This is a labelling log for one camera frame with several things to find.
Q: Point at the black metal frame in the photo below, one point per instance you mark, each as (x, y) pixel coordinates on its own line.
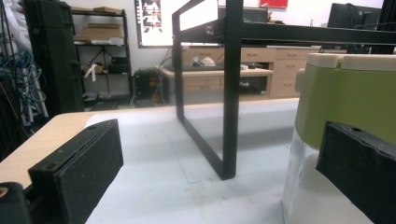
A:
(232, 93)

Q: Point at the light wooden desk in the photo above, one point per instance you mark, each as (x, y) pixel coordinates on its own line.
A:
(202, 81)

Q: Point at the black metal shelf rack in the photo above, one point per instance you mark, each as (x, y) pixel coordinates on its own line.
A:
(102, 59)

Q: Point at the black box with red lights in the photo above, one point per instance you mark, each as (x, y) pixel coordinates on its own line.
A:
(146, 84)

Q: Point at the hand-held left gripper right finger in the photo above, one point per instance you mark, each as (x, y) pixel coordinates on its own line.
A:
(358, 168)

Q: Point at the flat cardboard box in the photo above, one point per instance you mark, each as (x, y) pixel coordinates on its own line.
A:
(107, 10)

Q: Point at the white table mat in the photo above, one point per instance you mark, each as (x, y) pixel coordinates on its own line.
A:
(162, 186)

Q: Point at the black computer monitor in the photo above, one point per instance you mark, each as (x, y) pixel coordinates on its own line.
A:
(353, 15)

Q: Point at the wooden drawer cabinet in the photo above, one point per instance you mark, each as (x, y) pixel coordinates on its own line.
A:
(280, 68)

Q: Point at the green container with cream lid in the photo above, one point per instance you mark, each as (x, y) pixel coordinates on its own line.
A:
(342, 96)

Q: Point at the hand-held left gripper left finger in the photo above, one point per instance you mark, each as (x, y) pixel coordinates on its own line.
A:
(84, 168)

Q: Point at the red wall sign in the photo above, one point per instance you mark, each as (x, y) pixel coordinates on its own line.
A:
(274, 3)

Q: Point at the large wall display screen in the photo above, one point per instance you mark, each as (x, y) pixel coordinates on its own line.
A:
(155, 21)

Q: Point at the tall black case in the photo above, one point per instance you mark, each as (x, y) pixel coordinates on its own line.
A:
(54, 56)

